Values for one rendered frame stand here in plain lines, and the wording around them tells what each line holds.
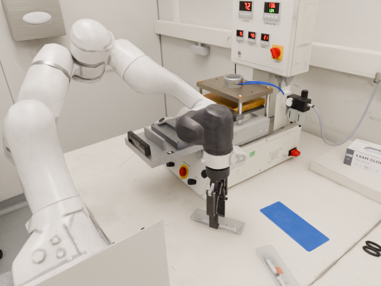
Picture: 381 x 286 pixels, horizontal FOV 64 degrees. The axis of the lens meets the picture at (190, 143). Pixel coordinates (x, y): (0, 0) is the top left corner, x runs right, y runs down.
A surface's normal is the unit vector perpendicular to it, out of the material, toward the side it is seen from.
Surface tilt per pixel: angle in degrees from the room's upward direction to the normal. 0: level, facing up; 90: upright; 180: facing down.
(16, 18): 90
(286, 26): 90
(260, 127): 90
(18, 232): 0
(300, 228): 0
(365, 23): 90
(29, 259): 48
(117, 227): 0
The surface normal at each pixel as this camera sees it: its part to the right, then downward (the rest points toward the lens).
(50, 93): 0.68, 0.15
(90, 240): 0.76, -0.58
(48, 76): 0.53, -0.41
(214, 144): -0.30, 0.61
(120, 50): 0.04, -0.27
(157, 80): 0.57, 0.52
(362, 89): -0.80, 0.31
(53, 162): 0.78, -0.07
